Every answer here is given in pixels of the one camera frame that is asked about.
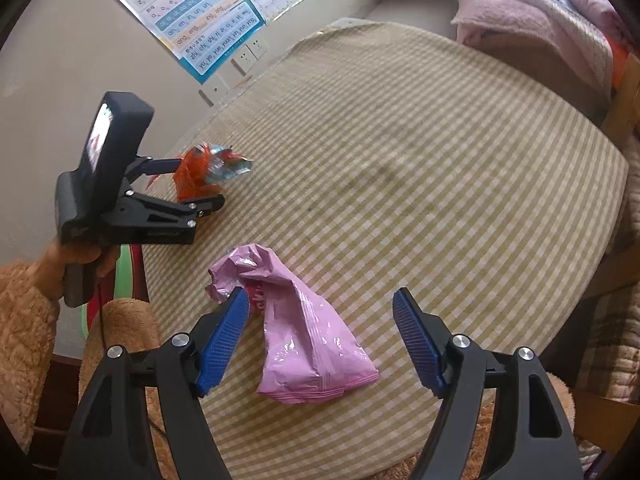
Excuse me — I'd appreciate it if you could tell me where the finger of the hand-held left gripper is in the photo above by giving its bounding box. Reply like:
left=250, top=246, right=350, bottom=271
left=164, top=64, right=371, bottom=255
left=122, top=187, right=226, bottom=228
left=122, top=156, right=183, bottom=184

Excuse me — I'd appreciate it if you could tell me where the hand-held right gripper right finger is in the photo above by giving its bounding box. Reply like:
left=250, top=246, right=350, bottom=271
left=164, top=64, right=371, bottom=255
left=392, top=287, right=583, bottom=480

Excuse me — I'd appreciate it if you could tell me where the red bin green rim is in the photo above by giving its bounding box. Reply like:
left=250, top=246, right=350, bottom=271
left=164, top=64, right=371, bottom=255
left=79, top=245, right=151, bottom=338

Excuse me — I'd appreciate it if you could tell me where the blue bordered wall poster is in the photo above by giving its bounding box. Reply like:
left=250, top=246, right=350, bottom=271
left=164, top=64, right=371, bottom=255
left=97, top=0, right=266, bottom=86

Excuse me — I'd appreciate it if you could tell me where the white pink bed cover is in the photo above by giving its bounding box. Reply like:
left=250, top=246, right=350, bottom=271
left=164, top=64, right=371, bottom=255
left=450, top=0, right=615, bottom=111

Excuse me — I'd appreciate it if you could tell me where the quilted printed bedspread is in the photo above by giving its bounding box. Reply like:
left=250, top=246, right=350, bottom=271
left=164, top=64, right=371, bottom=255
left=575, top=135, right=640, bottom=406

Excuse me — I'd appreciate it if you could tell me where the person's left hand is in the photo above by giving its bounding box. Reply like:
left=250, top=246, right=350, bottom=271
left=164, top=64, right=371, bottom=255
left=32, top=241, right=122, bottom=306

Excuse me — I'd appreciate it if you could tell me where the wooden bed frame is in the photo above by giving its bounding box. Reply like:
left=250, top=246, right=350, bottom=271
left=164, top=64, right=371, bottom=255
left=602, top=52, right=640, bottom=146

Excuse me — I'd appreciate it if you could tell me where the orange snack wrapper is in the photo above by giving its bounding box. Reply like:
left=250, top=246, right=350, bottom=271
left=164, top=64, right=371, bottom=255
left=172, top=144, right=226, bottom=200

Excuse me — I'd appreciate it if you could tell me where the person's left forearm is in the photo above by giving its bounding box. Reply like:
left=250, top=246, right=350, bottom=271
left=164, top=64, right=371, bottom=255
left=0, top=260, right=61, bottom=456

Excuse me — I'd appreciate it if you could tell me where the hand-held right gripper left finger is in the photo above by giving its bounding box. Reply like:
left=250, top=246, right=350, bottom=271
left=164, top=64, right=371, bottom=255
left=59, top=286, right=250, bottom=480

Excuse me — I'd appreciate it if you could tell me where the pink snack bag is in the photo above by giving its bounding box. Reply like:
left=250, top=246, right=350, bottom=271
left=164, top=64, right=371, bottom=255
left=206, top=243, right=380, bottom=405

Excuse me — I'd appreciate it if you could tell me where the orange cloth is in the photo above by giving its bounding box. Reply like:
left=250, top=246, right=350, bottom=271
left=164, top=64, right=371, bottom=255
left=611, top=35, right=629, bottom=78

